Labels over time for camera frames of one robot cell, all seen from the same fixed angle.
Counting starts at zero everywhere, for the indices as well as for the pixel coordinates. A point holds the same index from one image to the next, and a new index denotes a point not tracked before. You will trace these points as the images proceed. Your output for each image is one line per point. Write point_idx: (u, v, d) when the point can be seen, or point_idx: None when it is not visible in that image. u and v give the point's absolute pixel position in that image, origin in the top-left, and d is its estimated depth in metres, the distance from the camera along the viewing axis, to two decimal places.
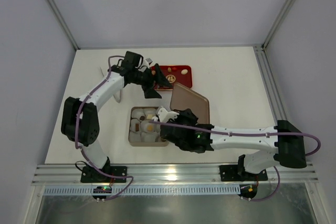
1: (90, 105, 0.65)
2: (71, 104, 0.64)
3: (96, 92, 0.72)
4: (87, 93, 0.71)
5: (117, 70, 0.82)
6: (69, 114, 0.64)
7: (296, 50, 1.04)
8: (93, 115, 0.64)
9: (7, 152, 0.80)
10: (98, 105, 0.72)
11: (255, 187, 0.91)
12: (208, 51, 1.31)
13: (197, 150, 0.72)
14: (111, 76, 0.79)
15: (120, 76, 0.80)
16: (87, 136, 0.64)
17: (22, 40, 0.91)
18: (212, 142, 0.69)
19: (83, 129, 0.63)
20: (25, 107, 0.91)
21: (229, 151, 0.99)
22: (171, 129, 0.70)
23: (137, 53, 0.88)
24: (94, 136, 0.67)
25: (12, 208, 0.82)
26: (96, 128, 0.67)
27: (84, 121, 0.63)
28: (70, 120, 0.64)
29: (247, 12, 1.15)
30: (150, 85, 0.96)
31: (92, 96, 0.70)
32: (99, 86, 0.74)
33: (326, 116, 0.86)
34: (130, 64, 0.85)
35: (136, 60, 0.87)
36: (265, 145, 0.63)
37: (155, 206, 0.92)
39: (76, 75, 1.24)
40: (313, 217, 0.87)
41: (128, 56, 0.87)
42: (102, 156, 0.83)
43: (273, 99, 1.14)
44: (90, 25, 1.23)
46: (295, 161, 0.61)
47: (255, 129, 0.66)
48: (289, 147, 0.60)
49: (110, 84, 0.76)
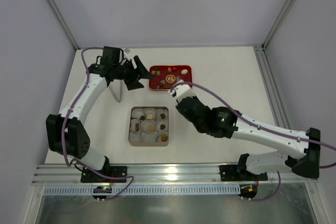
1: (74, 121, 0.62)
2: (53, 122, 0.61)
3: (77, 102, 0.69)
4: (69, 106, 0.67)
5: (96, 70, 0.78)
6: (53, 132, 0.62)
7: (296, 50, 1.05)
8: (79, 131, 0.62)
9: (6, 152, 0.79)
10: (84, 115, 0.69)
11: (255, 187, 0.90)
12: (208, 51, 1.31)
13: (216, 134, 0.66)
14: (90, 80, 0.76)
15: (100, 78, 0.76)
16: (79, 151, 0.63)
17: (22, 39, 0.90)
18: (237, 129, 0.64)
19: (72, 145, 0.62)
20: (25, 106, 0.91)
21: (229, 151, 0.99)
22: (193, 104, 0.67)
23: (115, 48, 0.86)
24: (86, 146, 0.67)
25: (12, 208, 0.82)
26: (86, 140, 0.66)
27: (72, 138, 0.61)
28: (56, 138, 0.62)
29: (247, 12, 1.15)
30: (134, 79, 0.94)
31: (74, 109, 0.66)
32: (80, 95, 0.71)
33: (325, 116, 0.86)
34: (110, 60, 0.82)
35: (115, 54, 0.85)
36: (293, 149, 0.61)
37: (155, 206, 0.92)
39: (76, 75, 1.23)
40: (313, 217, 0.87)
41: (107, 52, 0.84)
42: (100, 157, 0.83)
43: (273, 99, 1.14)
44: (90, 24, 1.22)
46: (312, 171, 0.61)
47: (286, 130, 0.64)
48: (315, 157, 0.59)
49: (92, 89, 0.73)
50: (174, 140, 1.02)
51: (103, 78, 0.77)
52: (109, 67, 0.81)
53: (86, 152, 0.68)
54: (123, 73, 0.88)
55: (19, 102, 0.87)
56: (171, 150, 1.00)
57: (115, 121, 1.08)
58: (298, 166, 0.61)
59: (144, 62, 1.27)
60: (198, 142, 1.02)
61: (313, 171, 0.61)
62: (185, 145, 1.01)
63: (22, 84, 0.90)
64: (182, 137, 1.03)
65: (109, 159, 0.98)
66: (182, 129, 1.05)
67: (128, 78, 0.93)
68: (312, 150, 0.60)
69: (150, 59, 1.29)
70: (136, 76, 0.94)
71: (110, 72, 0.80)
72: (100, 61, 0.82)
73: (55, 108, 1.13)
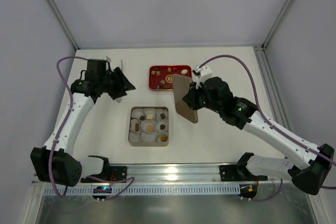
1: (61, 153, 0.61)
2: (39, 156, 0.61)
3: (63, 130, 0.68)
4: (53, 136, 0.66)
5: (80, 87, 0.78)
6: (41, 167, 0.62)
7: (296, 50, 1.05)
8: (67, 162, 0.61)
9: (6, 152, 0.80)
10: (71, 141, 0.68)
11: (255, 187, 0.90)
12: (208, 51, 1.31)
13: (229, 120, 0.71)
14: (74, 102, 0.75)
15: (85, 98, 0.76)
16: (69, 181, 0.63)
17: (22, 39, 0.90)
18: (251, 121, 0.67)
19: (62, 177, 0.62)
20: (25, 106, 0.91)
21: (230, 151, 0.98)
22: (220, 86, 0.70)
23: (100, 61, 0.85)
24: (77, 173, 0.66)
25: (11, 208, 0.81)
26: (78, 167, 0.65)
27: (60, 171, 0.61)
28: (45, 171, 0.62)
29: (247, 12, 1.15)
30: (120, 91, 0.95)
31: (59, 140, 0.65)
32: (65, 121, 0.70)
33: (326, 116, 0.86)
34: (95, 74, 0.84)
35: (101, 68, 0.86)
36: (299, 156, 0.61)
37: (155, 206, 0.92)
39: (76, 75, 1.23)
40: (313, 217, 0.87)
41: (91, 66, 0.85)
42: (96, 163, 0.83)
43: (273, 100, 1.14)
44: (90, 25, 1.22)
46: (313, 185, 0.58)
47: (298, 139, 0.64)
48: (318, 169, 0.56)
49: (77, 112, 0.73)
50: (174, 140, 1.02)
51: (88, 96, 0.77)
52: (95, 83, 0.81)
53: (79, 178, 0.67)
54: (110, 85, 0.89)
55: (19, 102, 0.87)
56: (171, 150, 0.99)
57: (115, 121, 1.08)
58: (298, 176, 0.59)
59: (144, 62, 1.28)
60: (198, 142, 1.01)
61: (312, 185, 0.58)
62: (185, 145, 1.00)
63: (22, 84, 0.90)
64: (182, 137, 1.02)
65: (109, 159, 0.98)
66: (182, 129, 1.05)
67: (114, 90, 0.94)
68: (319, 163, 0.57)
69: (150, 59, 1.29)
70: (122, 88, 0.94)
71: (96, 87, 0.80)
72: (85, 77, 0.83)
73: (55, 108, 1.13)
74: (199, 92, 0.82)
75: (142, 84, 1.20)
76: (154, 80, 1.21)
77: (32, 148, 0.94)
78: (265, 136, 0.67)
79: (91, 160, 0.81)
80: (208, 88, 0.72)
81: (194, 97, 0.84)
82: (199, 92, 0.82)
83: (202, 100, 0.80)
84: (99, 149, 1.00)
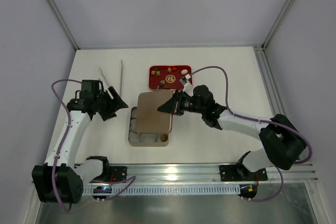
1: (63, 168, 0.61)
2: (40, 173, 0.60)
3: (63, 146, 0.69)
4: (54, 152, 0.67)
5: (76, 105, 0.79)
6: (42, 184, 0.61)
7: (295, 51, 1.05)
8: (70, 177, 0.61)
9: (6, 152, 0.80)
10: (72, 157, 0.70)
11: (255, 186, 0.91)
12: (208, 51, 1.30)
13: (208, 122, 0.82)
14: (72, 118, 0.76)
15: (82, 115, 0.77)
16: (73, 197, 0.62)
17: (22, 39, 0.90)
18: (219, 117, 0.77)
19: (65, 193, 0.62)
20: (25, 106, 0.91)
21: (230, 151, 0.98)
22: (207, 94, 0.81)
23: (95, 80, 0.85)
24: (80, 189, 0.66)
25: (11, 208, 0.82)
26: (80, 183, 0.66)
27: (63, 187, 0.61)
28: (47, 189, 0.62)
29: (247, 12, 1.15)
30: (112, 109, 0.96)
31: (60, 155, 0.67)
32: (65, 138, 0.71)
33: (325, 116, 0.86)
34: (90, 93, 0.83)
35: (95, 88, 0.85)
36: (254, 129, 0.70)
37: (155, 206, 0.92)
39: (76, 75, 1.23)
40: (313, 217, 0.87)
41: (86, 86, 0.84)
42: (97, 165, 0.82)
43: (273, 100, 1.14)
44: (90, 25, 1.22)
46: (276, 156, 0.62)
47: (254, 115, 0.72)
48: (270, 134, 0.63)
49: (75, 128, 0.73)
50: (174, 140, 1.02)
51: (84, 113, 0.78)
52: (91, 101, 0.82)
53: (81, 194, 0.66)
54: (103, 104, 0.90)
55: (19, 102, 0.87)
56: (171, 150, 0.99)
57: (115, 121, 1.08)
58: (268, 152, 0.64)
59: (144, 62, 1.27)
60: (198, 142, 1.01)
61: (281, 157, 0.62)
62: (185, 145, 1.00)
63: (22, 84, 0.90)
64: (182, 137, 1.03)
65: (109, 159, 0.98)
66: (182, 129, 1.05)
67: (106, 109, 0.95)
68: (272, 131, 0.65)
69: (150, 59, 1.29)
70: (114, 106, 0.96)
71: (92, 105, 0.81)
72: (80, 96, 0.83)
73: (55, 108, 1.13)
74: (182, 97, 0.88)
75: (142, 84, 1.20)
76: (154, 80, 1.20)
77: (32, 148, 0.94)
78: (232, 124, 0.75)
79: (91, 164, 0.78)
80: (197, 95, 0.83)
81: (179, 102, 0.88)
82: (182, 97, 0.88)
83: (188, 104, 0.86)
84: (98, 149, 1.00)
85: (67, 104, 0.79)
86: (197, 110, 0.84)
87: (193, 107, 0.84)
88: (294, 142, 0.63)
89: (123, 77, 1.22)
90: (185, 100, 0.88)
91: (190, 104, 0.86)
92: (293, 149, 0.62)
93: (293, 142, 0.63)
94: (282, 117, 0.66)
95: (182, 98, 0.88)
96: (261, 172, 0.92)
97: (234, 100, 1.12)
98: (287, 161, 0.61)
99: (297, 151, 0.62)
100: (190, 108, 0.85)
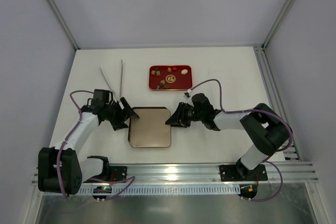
1: (68, 152, 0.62)
2: (45, 156, 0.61)
3: (72, 135, 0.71)
4: (62, 139, 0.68)
5: (87, 110, 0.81)
6: (45, 167, 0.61)
7: (295, 50, 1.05)
8: (73, 162, 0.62)
9: (6, 152, 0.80)
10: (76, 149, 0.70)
11: (255, 187, 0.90)
12: (207, 50, 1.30)
13: (207, 125, 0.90)
14: (83, 116, 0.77)
15: (93, 116, 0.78)
16: (71, 185, 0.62)
17: (21, 40, 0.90)
18: (214, 117, 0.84)
19: (65, 179, 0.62)
20: (25, 106, 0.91)
21: (229, 152, 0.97)
22: (203, 99, 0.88)
23: (106, 90, 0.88)
24: (79, 181, 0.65)
25: (12, 208, 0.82)
26: (79, 172, 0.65)
27: (65, 171, 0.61)
28: (48, 172, 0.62)
29: (247, 12, 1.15)
30: (121, 119, 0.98)
31: (68, 141, 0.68)
32: (74, 129, 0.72)
33: (326, 116, 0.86)
34: (101, 100, 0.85)
35: (106, 97, 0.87)
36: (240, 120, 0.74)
37: (155, 206, 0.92)
39: (76, 75, 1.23)
40: (313, 217, 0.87)
41: (97, 94, 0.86)
42: (97, 164, 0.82)
43: (273, 101, 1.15)
44: (90, 25, 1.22)
46: (260, 142, 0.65)
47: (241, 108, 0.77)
48: (251, 120, 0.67)
49: (85, 125, 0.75)
50: (174, 140, 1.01)
51: (95, 115, 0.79)
52: (101, 108, 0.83)
53: (79, 186, 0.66)
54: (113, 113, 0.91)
55: (19, 102, 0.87)
56: (172, 150, 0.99)
57: None
58: (252, 137, 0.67)
59: (144, 62, 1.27)
60: (198, 143, 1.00)
61: (261, 141, 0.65)
62: (185, 146, 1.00)
63: (22, 83, 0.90)
64: (182, 137, 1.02)
65: (109, 159, 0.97)
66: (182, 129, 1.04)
67: (117, 118, 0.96)
68: (254, 118, 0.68)
69: (150, 59, 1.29)
70: (124, 116, 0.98)
71: (102, 112, 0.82)
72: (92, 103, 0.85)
73: (55, 107, 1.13)
74: (185, 109, 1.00)
75: (142, 84, 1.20)
76: (153, 80, 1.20)
77: (31, 148, 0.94)
78: (227, 121, 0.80)
79: (91, 163, 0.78)
80: (194, 102, 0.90)
81: (182, 113, 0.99)
82: (185, 109, 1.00)
83: (190, 113, 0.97)
84: (99, 149, 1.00)
85: (80, 107, 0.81)
86: (199, 117, 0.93)
87: (195, 115, 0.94)
88: (276, 127, 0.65)
89: (123, 77, 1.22)
90: (188, 112, 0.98)
91: (192, 113, 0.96)
92: (276, 134, 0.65)
93: (276, 128, 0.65)
94: (265, 105, 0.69)
95: (186, 109, 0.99)
96: (261, 172, 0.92)
97: (233, 100, 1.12)
98: (271, 146, 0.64)
99: (281, 137, 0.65)
100: (193, 117, 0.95)
